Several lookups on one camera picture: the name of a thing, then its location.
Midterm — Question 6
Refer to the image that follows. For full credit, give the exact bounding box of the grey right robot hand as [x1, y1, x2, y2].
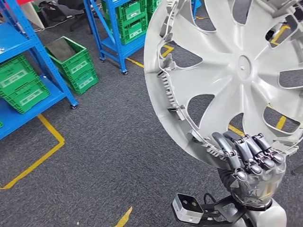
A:
[211, 130, 287, 210]

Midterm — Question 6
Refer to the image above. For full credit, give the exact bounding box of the pale grey wheel hubcap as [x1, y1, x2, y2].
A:
[144, 0, 303, 170]

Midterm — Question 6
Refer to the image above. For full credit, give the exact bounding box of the blue metal shelf rack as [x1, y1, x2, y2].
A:
[82, 0, 202, 75]
[0, 0, 79, 141]

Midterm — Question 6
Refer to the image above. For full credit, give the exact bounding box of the green plastic crate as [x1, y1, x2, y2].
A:
[0, 54, 39, 98]
[2, 78, 51, 115]
[118, 13, 149, 46]
[116, 0, 147, 23]
[147, 0, 162, 19]
[68, 67, 99, 97]
[45, 35, 94, 83]

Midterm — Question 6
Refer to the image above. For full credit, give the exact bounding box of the black bag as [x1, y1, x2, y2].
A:
[39, 0, 68, 22]

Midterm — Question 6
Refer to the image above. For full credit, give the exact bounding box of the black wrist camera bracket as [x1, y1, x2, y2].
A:
[201, 193, 248, 225]

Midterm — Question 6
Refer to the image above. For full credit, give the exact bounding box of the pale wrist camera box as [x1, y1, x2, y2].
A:
[172, 193, 204, 225]

